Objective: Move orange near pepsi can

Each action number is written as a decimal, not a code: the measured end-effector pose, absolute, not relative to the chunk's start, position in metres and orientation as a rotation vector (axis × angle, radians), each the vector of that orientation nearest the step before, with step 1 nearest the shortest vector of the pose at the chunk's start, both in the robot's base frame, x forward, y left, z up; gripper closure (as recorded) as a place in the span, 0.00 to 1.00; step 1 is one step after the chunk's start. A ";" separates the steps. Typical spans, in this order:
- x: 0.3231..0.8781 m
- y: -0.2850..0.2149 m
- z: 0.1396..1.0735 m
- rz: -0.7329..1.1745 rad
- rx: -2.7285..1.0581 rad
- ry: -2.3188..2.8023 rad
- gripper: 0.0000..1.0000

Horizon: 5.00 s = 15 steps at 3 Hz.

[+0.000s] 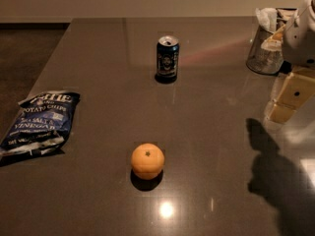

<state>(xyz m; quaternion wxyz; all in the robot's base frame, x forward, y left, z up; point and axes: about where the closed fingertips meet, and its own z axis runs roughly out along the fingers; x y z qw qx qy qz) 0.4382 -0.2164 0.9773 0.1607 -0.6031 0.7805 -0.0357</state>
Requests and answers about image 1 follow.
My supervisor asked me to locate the clear glass cup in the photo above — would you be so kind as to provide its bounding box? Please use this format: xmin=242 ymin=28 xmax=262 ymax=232
xmin=246 ymin=27 xmax=284 ymax=76

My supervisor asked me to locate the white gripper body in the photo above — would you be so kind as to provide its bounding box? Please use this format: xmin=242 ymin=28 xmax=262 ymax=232
xmin=283 ymin=12 xmax=315 ymax=67

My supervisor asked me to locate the orange fruit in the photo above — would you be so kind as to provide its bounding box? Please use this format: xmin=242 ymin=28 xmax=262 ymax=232
xmin=131 ymin=143 xmax=165 ymax=180

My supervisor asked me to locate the wooden tray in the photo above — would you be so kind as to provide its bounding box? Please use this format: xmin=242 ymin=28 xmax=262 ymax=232
xmin=277 ymin=8 xmax=296 ymax=26

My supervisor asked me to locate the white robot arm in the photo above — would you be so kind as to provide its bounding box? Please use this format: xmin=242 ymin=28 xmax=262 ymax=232
xmin=261 ymin=0 xmax=315 ymax=124

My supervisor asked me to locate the dark blue pepsi can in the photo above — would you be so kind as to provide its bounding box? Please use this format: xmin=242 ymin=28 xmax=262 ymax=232
xmin=156 ymin=35 xmax=179 ymax=84

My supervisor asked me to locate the blue potato chips bag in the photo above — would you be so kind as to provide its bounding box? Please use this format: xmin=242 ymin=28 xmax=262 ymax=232
xmin=0 ymin=90 xmax=80 ymax=156

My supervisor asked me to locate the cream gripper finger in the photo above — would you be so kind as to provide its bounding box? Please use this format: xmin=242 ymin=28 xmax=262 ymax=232
xmin=266 ymin=66 xmax=315 ymax=124
xmin=261 ymin=31 xmax=283 ymax=52

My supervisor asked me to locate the white napkin in cup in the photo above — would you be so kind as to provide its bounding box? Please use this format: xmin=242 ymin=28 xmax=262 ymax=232
xmin=255 ymin=8 xmax=278 ymax=32

